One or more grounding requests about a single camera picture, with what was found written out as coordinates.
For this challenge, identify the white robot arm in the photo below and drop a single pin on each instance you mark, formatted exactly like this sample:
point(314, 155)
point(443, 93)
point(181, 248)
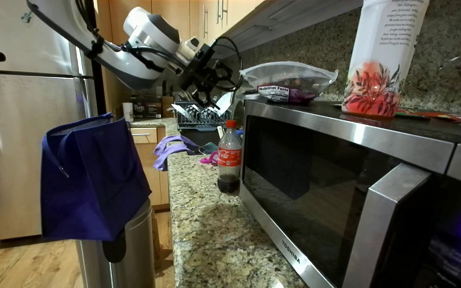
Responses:
point(134, 58)

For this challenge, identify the red flat packet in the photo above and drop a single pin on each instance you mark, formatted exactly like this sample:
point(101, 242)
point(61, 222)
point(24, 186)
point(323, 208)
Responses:
point(432, 115)

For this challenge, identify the wooden knife block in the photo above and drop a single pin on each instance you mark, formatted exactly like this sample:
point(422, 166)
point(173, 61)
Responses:
point(166, 104)

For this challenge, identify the pink purple scrubber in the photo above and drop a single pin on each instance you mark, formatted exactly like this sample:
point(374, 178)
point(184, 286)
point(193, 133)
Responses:
point(208, 158)

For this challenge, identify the wood base cabinet with drawer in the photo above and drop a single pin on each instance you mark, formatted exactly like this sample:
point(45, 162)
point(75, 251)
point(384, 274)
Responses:
point(147, 160)

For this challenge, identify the purple cloth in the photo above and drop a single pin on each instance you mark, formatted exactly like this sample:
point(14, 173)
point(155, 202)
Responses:
point(168, 149)

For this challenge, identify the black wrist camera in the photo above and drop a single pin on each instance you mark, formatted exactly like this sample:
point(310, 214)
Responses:
point(206, 51)

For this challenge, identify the stainless steel refrigerator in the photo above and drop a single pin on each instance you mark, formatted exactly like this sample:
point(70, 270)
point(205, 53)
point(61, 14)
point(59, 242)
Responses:
point(22, 133)

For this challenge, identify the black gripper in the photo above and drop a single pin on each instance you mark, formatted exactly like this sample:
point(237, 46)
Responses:
point(208, 74)

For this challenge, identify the dish rack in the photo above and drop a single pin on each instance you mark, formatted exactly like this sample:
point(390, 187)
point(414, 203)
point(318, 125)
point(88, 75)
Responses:
point(198, 115)

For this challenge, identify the light wood wall cabinet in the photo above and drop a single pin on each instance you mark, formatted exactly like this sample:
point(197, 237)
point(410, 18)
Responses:
point(243, 8)

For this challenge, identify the white cup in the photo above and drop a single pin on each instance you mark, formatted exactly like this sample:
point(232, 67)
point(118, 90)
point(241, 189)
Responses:
point(128, 112)

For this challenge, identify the clear plastic snack bag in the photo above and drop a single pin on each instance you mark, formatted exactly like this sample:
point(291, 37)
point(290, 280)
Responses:
point(288, 80)

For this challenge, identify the stainless steel microwave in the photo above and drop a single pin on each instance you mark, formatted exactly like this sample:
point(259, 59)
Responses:
point(347, 202)

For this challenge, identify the blue cloth bag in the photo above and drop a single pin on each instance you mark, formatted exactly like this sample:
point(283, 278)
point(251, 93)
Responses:
point(91, 181)

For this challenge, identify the cola bottle red label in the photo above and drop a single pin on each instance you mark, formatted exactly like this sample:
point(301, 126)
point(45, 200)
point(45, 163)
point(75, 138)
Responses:
point(229, 160)

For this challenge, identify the stainless steel trash can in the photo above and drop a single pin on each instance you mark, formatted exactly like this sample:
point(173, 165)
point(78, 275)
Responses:
point(134, 256)

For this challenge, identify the white plate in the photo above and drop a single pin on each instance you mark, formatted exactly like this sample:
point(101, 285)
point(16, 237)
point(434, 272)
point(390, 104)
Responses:
point(224, 102)

